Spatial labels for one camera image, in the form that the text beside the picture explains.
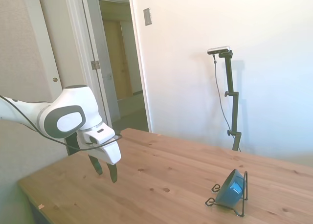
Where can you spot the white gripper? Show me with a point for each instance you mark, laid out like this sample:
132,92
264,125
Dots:
110,150

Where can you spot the blue cup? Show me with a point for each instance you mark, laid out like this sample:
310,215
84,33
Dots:
232,192

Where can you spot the black box behind table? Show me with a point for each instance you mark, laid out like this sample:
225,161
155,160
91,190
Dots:
71,144

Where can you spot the small orange scrap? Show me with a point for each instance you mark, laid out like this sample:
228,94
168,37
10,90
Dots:
41,206

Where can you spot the round brass door knob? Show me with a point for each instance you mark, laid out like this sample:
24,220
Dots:
55,79

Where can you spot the metal door hinge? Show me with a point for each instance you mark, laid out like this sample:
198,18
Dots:
95,64

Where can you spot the wooden hallway door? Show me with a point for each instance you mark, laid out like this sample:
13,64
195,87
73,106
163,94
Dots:
119,62

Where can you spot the white open door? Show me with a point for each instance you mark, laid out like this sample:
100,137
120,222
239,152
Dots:
97,38

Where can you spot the black articulated camera stand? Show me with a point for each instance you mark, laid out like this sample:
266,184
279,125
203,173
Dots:
234,111

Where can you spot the grey wall switch plate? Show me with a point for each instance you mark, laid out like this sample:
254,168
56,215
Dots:
147,16

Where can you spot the silver stereo camera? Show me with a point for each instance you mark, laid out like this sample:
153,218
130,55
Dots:
219,50

